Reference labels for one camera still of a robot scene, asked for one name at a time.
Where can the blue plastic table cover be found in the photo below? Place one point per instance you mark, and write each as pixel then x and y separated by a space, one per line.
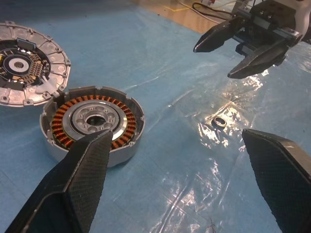
pixel 155 72

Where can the silver motor housing copper windings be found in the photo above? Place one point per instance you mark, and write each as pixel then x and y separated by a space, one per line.
pixel 77 119

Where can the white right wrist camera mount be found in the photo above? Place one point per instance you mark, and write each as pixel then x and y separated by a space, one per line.
pixel 303 19

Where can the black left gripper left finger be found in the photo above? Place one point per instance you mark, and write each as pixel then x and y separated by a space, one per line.
pixel 80 184

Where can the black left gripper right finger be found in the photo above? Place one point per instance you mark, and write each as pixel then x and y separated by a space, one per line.
pixel 284 179

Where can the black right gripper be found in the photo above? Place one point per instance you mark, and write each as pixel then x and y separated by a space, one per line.
pixel 267 21

